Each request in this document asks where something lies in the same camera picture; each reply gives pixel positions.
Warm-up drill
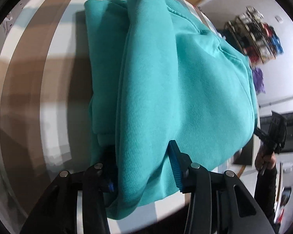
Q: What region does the person's right forearm black sleeve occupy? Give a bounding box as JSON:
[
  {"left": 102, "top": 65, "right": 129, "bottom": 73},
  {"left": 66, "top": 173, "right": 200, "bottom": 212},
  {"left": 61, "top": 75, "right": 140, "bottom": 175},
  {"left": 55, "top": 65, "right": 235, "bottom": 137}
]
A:
[{"left": 254, "top": 167, "right": 277, "bottom": 224}]

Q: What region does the shoe rack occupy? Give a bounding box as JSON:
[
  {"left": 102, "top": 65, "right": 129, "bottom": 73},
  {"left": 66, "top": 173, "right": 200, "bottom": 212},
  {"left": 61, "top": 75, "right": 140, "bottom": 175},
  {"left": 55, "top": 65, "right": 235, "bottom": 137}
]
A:
[{"left": 224, "top": 6, "right": 283, "bottom": 68}]

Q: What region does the teal hooded sweatshirt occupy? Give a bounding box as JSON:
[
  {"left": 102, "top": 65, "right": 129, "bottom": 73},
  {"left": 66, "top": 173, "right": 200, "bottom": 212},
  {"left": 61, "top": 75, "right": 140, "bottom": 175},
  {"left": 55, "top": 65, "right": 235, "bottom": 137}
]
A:
[{"left": 85, "top": 0, "right": 257, "bottom": 220}]

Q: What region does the black wall television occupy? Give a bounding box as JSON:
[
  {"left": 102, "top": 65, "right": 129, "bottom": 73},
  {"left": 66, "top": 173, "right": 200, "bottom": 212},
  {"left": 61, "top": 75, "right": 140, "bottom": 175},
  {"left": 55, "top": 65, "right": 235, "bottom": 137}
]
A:
[{"left": 258, "top": 113, "right": 293, "bottom": 153}]

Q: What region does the purple bag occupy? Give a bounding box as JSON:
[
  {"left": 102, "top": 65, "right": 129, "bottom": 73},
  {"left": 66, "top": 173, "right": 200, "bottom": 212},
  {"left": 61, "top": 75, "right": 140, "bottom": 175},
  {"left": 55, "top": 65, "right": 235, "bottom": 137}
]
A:
[{"left": 252, "top": 68, "right": 266, "bottom": 94}]

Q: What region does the person's right hand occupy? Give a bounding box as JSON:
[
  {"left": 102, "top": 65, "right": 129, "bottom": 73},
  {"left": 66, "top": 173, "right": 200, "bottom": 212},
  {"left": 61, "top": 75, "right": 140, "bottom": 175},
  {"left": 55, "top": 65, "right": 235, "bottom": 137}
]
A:
[{"left": 255, "top": 145, "right": 276, "bottom": 175}]

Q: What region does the checkered bed sheet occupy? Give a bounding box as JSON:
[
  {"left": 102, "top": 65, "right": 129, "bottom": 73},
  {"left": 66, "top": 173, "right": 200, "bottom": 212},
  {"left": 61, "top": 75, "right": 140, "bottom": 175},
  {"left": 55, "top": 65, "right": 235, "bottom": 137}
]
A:
[{"left": 0, "top": 0, "right": 218, "bottom": 234}]

